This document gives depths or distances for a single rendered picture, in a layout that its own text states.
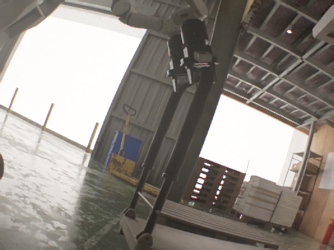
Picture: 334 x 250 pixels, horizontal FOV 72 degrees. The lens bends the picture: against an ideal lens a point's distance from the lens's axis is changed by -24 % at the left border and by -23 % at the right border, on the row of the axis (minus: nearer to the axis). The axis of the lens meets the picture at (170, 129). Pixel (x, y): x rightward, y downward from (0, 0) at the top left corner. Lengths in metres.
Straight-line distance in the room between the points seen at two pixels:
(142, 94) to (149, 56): 1.06
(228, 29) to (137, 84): 3.49
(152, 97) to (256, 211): 3.95
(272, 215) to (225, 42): 3.08
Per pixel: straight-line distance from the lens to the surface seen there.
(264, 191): 4.90
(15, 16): 1.05
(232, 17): 4.70
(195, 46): 0.91
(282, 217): 5.13
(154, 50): 7.57
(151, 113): 7.12
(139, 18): 1.17
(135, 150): 6.37
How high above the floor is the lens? 0.43
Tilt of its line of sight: 7 degrees up
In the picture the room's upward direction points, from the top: 21 degrees clockwise
